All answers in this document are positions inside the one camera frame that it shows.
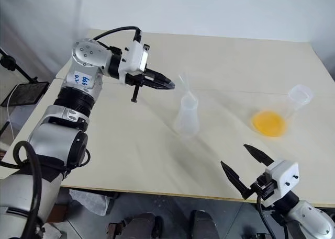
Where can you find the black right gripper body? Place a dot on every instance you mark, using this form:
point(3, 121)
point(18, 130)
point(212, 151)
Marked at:
point(265, 186)

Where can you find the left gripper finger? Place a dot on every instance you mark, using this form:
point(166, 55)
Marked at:
point(161, 84)
point(159, 76)

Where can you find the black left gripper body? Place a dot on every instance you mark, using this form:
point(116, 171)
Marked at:
point(136, 80)

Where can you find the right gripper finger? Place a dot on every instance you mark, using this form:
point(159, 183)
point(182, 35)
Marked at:
point(259, 155)
point(235, 180)

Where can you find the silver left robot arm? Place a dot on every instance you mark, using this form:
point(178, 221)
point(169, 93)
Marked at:
point(52, 134)

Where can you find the clear plastic funnel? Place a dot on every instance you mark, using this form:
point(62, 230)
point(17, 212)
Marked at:
point(189, 95)

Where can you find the flask with orange liquid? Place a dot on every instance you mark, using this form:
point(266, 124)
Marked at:
point(269, 124)

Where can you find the empty clear plastic bottle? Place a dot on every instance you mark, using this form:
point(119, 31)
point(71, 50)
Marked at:
point(187, 121)

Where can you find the dark rounded shape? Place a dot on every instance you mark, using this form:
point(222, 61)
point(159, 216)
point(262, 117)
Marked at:
point(202, 224)
point(138, 226)

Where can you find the black flat pad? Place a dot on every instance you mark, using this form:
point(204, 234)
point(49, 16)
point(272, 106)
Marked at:
point(24, 93)

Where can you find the crumpled clear plastic bag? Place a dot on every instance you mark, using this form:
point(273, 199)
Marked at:
point(90, 201)

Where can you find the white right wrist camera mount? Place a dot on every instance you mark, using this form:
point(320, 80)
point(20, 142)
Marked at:
point(285, 176)

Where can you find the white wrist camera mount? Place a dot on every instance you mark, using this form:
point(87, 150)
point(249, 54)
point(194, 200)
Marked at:
point(133, 57)
point(285, 176)

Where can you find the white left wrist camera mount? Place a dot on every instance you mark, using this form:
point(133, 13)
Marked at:
point(133, 57)

